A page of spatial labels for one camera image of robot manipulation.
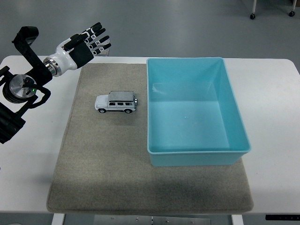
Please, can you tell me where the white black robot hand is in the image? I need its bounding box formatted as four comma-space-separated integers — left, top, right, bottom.
55, 22, 112, 71

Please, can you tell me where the white toy car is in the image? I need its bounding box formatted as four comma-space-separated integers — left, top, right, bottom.
94, 90, 139, 114

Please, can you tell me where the blue plastic box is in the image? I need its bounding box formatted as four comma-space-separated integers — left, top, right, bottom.
146, 57, 252, 167

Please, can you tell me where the grey felt mat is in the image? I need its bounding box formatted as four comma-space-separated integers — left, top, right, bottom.
46, 62, 255, 215

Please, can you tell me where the white table leg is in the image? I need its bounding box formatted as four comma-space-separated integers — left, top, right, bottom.
231, 214, 245, 225
51, 213, 65, 225

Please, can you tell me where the white cart leg with caster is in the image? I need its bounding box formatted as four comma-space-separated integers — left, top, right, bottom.
249, 0, 258, 20
288, 0, 298, 17

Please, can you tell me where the black table control panel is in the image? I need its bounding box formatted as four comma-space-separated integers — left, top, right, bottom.
265, 214, 300, 221

